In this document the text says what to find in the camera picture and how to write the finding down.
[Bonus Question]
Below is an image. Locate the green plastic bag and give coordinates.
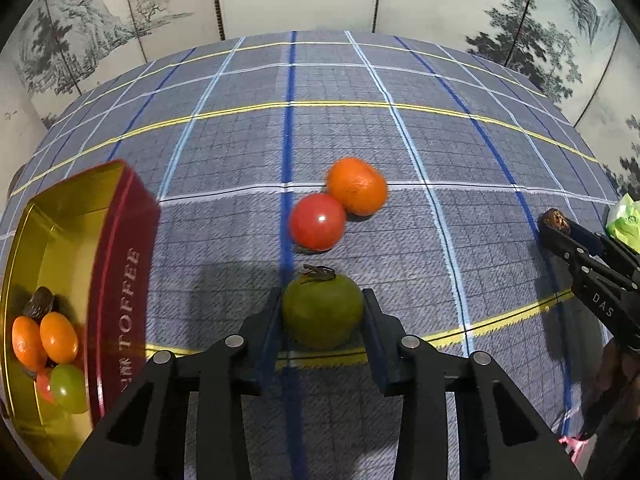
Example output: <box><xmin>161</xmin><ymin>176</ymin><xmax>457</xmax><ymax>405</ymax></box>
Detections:
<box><xmin>605</xmin><ymin>195</ymin><xmax>640</xmax><ymax>253</ymax></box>

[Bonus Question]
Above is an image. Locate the blue plaid tablecloth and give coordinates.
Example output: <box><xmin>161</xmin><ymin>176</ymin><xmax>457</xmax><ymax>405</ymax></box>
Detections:
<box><xmin>0</xmin><ymin>30</ymin><xmax>623</xmax><ymax>480</ymax></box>

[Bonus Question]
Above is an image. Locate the person's right hand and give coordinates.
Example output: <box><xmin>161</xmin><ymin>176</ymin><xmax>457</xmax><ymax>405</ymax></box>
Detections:
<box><xmin>597</xmin><ymin>342</ymin><xmax>640</xmax><ymax>426</ymax></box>

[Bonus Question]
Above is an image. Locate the small orange tangerine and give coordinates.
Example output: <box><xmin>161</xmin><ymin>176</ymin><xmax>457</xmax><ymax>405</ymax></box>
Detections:
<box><xmin>39</xmin><ymin>311</ymin><xmax>80</xmax><ymax>365</ymax></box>
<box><xmin>11</xmin><ymin>316</ymin><xmax>48</xmax><ymax>372</ymax></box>

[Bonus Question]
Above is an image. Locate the large green tomato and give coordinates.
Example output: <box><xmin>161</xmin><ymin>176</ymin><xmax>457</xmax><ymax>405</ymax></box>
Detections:
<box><xmin>281</xmin><ymin>264</ymin><xmax>365</xmax><ymax>352</ymax></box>

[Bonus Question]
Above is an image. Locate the small green tomato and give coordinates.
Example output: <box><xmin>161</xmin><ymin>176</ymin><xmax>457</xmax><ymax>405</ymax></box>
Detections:
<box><xmin>49</xmin><ymin>363</ymin><xmax>91</xmax><ymax>415</ymax></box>

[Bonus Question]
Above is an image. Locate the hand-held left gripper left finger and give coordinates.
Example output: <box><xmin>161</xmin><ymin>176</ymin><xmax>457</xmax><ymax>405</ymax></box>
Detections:
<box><xmin>65</xmin><ymin>287</ymin><xmax>286</xmax><ymax>480</ymax></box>

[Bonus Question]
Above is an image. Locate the red tomato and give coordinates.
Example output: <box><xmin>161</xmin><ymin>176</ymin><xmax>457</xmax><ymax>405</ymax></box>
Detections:
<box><xmin>289</xmin><ymin>193</ymin><xmax>347</xmax><ymax>252</ymax></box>
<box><xmin>34</xmin><ymin>367</ymin><xmax>57</xmax><ymax>405</ymax></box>

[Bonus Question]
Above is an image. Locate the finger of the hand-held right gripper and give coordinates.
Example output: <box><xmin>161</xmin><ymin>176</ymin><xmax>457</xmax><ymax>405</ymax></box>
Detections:
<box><xmin>539</xmin><ymin>217</ymin><xmax>592</xmax><ymax>281</ymax></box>
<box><xmin>567</xmin><ymin>222</ymin><xmax>640</xmax><ymax>291</ymax></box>

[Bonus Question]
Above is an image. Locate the pink plastic piece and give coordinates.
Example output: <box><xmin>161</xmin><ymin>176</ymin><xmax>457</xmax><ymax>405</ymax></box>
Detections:
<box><xmin>559</xmin><ymin>432</ymin><xmax>593</xmax><ymax>463</ymax></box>

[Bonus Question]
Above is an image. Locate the red and gold tin box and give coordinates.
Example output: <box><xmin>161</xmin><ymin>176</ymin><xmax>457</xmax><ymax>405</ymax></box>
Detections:
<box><xmin>0</xmin><ymin>159</ymin><xmax>162</xmax><ymax>478</ymax></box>

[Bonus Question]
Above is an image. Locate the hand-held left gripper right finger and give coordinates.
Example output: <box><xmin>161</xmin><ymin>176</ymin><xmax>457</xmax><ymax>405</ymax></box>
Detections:
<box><xmin>361</xmin><ymin>287</ymin><xmax>583</xmax><ymax>480</ymax></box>

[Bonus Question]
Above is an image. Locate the large orange tangerine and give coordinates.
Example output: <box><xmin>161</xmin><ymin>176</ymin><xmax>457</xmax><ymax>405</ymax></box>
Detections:
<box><xmin>326</xmin><ymin>157</ymin><xmax>388</xmax><ymax>217</ymax></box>

